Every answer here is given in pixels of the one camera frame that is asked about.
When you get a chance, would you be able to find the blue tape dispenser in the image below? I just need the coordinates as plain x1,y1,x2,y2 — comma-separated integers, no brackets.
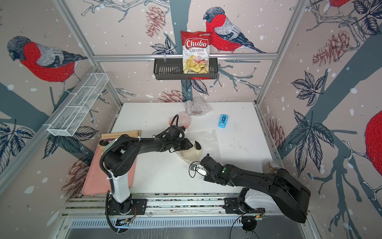
218,115,228,128

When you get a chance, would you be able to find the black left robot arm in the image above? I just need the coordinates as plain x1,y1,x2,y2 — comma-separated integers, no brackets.
99,115,202,211

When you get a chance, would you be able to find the white wire mesh shelf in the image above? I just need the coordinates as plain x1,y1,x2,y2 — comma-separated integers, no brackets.
47,73,109,136

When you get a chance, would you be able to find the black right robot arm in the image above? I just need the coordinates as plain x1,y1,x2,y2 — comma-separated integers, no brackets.
191,154,311,223

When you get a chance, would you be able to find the pink plastic tray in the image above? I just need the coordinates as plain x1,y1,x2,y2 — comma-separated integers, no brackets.
82,132,137,196

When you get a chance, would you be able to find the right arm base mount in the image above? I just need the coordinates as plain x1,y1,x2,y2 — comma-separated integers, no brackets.
222,188,265,215

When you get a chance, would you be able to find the cream plate with dark spot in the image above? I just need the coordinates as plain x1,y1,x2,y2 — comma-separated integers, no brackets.
177,139,202,163

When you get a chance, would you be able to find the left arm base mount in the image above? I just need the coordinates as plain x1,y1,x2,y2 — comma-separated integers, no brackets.
105,197,148,216

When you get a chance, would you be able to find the black wire wall basket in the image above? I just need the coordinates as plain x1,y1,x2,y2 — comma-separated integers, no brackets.
153,58,218,80

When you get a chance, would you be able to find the brown spice jar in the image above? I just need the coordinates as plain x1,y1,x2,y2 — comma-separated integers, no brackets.
263,160,281,173

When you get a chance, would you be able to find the orange plastic plate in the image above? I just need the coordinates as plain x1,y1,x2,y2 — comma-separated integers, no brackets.
169,113,192,132

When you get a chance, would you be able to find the stack of bubble wrap sheets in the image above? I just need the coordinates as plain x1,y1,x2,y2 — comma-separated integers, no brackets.
186,130,221,161

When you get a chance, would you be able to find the mint green floral plate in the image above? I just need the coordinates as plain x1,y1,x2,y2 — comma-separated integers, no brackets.
103,139,116,153

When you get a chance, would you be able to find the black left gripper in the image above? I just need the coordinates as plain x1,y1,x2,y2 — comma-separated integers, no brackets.
172,138,195,151

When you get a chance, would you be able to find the Chuba cassava chips bag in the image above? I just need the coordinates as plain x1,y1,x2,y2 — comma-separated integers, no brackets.
181,31,212,74

